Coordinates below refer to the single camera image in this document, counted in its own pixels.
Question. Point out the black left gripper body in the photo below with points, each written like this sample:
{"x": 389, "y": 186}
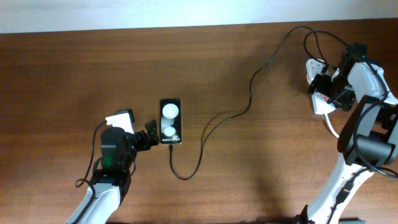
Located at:
{"x": 141, "y": 140}

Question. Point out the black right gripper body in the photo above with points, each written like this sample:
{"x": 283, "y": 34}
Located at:
{"x": 336, "y": 89}

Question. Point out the black Galaxy flip phone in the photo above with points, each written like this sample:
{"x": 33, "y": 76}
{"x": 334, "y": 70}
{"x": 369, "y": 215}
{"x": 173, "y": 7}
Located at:
{"x": 170, "y": 121}

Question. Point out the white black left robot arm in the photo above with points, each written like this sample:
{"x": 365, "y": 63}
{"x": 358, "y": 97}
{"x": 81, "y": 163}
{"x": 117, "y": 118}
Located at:
{"x": 112, "y": 172}

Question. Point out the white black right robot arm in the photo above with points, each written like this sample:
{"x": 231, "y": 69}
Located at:
{"x": 367, "y": 144}

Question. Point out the white USB charger plug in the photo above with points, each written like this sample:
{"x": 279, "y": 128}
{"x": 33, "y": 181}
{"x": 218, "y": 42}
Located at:
{"x": 311, "y": 75}

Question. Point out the white power strip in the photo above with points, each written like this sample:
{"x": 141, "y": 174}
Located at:
{"x": 319, "y": 100}

